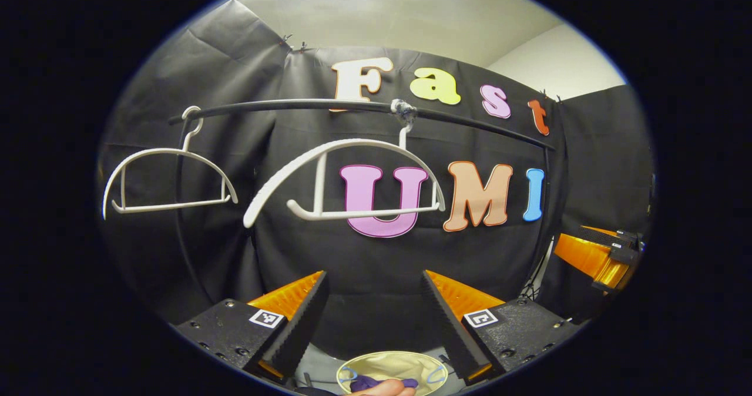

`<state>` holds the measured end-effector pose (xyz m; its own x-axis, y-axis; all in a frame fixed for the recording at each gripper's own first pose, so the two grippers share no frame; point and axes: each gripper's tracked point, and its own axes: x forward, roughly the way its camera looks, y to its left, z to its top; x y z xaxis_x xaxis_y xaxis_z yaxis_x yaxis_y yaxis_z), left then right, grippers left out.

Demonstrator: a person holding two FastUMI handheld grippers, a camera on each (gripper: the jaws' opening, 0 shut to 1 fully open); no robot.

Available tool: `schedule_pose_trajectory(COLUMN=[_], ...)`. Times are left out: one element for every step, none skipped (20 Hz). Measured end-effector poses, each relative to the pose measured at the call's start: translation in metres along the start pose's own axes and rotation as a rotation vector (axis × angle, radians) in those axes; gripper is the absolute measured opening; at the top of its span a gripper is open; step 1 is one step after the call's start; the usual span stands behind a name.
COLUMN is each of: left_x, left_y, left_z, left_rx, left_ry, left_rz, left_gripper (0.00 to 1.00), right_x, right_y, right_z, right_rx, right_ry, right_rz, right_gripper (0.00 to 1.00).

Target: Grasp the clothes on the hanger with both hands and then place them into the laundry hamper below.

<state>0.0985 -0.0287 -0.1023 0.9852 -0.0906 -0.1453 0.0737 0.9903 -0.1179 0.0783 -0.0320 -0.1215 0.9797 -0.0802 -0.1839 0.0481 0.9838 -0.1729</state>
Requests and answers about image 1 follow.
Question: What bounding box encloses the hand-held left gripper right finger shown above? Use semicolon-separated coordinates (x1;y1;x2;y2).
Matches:
419;270;581;387

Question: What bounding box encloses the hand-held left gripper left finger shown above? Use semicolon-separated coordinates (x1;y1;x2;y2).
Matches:
172;271;331;382

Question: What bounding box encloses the beige laundry hamper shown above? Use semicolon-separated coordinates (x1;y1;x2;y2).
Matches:
337;351;449;396

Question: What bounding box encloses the purple knit cardigan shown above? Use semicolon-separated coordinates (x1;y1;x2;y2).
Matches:
350;374;419;392

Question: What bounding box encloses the large white plastic hanger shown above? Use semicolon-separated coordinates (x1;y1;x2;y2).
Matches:
243;114;447;230

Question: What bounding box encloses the small white plastic hanger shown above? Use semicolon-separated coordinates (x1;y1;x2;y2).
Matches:
103;106;239;220

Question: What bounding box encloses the black clothes rack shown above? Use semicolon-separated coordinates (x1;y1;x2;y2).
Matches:
168;98;558;310

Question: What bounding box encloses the black backdrop cloth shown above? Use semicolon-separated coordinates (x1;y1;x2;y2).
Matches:
97;0;654;350

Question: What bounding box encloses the clear tape wrap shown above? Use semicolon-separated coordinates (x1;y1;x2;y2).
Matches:
391;98;418;128

